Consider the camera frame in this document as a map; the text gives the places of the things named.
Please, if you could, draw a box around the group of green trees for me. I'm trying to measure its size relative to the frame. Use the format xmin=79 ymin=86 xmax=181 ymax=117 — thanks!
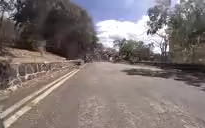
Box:
xmin=113 ymin=38 xmax=154 ymax=62

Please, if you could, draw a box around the grey asphalt road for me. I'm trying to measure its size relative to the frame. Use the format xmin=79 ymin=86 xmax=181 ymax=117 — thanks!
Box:
xmin=0 ymin=61 xmax=205 ymax=128

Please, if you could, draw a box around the row of trees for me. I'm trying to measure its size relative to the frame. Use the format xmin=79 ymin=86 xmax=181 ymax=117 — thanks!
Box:
xmin=0 ymin=0 xmax=99 ymax=61

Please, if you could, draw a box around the dry earth bank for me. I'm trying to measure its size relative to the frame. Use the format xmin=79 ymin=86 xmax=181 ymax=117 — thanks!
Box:
xmin=0 ymin=45 xmax=68 ymax=65

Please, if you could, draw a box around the large leafy tree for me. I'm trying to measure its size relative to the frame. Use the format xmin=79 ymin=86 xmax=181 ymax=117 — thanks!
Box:
xmin=146 ymin=0 xmax=205 ymax=64

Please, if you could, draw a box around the pale stone building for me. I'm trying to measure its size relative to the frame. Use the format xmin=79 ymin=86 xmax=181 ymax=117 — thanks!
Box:
xmin=169 ymin=31 xmax=205 ymax=66

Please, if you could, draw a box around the low grey stone wall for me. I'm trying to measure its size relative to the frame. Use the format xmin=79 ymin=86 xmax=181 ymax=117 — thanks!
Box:
xmin=0 ymin=60 xmax=80 ymax=91

